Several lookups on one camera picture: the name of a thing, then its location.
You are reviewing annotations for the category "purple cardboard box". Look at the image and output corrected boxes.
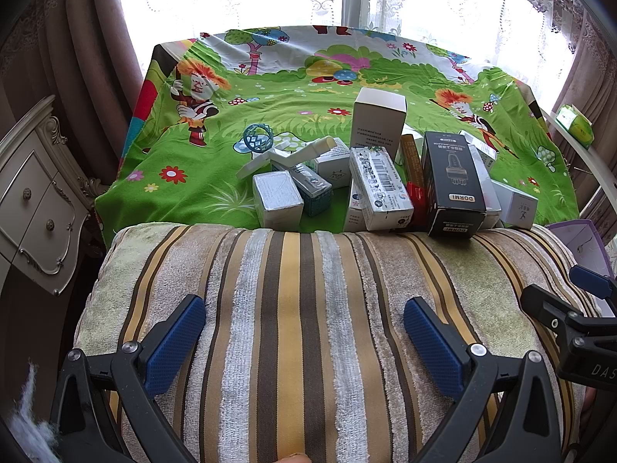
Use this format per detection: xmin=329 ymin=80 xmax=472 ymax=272
xmin=545 ymin=219 xmax=610 ymax=314

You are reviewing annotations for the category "white shrink-wrapped box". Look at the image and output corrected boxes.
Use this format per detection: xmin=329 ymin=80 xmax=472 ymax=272
xmin=252 ymin=171 xmax=305 ymax=229

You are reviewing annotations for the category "blue white wicker ball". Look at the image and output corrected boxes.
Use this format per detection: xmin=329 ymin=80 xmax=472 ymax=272
xmin=242 ymin=124 xmax=274 ymax=156

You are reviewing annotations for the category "striped plush cushion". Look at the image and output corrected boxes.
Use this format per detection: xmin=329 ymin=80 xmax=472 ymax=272
xmin=72 ymin=222 xmax=608 ymax=463

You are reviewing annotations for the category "white fluffy sleeve cuff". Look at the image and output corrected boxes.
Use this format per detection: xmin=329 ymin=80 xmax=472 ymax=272
xmin=10 ymin=362 xmax=59 ymax=455

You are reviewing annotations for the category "small grey white box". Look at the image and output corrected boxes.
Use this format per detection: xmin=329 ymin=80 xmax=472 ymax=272
xmin=470 ymin=147 xmax=503 ymax=230

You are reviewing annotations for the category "white hexagon print box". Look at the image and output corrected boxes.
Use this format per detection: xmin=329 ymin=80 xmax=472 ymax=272
xmin=312 ymin=137 xmax=352 ymax=190

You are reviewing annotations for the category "orange red slim box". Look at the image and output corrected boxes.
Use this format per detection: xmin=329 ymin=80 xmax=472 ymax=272
xmin=399 ymin=134 xmax=429 ymax=228

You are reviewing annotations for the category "brown pleated curtain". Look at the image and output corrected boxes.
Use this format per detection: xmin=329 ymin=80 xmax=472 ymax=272
xmin=0 ymin=0 xmax=145 ymax=194
xmin=550 ymin=10 xmax=617 ymax=242

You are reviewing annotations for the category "teal woven pattern box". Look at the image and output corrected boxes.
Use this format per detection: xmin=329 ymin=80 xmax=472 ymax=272
xmin=288 ymin=163 xmax=334 ymax=218

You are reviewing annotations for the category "white cube box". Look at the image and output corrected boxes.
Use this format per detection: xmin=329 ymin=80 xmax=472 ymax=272
xmin=458 ymin=130 xmax=498 ymax=171

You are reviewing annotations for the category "small white text box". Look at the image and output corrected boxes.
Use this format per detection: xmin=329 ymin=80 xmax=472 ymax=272
xmin=344 ymin=181 xmax=373 ymax=233

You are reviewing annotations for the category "tall cream box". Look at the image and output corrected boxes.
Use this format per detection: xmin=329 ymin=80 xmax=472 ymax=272
xmin=353 ymin=88 xmax=408 ymax=151

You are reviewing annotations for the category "black printed box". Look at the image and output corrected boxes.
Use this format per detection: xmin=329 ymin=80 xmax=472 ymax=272
xmin=422 ymin=131 xmax=487 ymax=240

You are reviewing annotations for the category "green cartoon printed blanket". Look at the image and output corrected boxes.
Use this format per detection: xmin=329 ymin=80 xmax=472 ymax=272
xmin=94 ymin=24 xmax=582 ymax=252

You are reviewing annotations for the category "long white slim box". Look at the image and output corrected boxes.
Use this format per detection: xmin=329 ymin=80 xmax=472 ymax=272
xmin=238 ymin=135 xmax=334 ymax=180

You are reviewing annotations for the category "green tissue pack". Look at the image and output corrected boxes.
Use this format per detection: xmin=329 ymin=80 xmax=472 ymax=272
xmin=555 ymin=103 xmax=595 ymax=149

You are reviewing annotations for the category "cream carved nightstand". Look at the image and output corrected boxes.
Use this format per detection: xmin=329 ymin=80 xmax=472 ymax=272
xmin=0 ymin=94 xmax=109 ymax=297

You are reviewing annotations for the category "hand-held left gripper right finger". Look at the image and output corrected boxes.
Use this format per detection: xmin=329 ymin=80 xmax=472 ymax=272
xmin=404 ymin=297 xmax=574 ymax=463

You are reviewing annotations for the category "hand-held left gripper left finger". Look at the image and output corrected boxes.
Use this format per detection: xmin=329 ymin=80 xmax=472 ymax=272
xmin=51 ymin=294 xmax=208 ymax=463

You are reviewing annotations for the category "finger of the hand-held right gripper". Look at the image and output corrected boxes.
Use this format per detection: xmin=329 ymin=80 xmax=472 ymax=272
xmin=519 ymin=284 xmax=586 ymax=343
xmin=569 ymin=265 xmax=617 ymax=301

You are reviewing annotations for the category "white figure print box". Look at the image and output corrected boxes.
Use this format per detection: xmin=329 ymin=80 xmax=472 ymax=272
xmin=492 ymin=179 xmax=539 ymax=229

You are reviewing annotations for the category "long white barcode box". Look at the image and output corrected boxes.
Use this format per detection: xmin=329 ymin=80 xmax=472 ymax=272
xmin=348 ymin=147 xmax=415 ymax=231

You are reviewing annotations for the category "white curved desk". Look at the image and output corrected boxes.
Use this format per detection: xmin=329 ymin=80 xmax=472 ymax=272
xmin=542 ymin=106 xmax=617 ymax=203

